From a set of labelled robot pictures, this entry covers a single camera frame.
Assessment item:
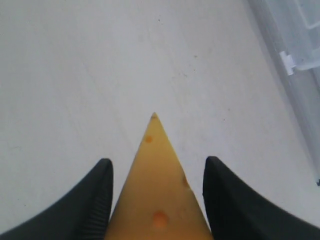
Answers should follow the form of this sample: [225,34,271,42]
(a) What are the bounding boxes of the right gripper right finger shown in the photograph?
[202,156,320,240]

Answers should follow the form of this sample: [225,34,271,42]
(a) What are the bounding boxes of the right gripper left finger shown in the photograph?
[0,158,113,240]

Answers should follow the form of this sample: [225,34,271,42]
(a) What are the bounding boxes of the yellow cheese wedge toy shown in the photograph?
[104,113,213,240]

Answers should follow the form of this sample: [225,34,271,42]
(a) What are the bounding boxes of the bottom wide clear drawer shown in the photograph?
[248,0,320,184]

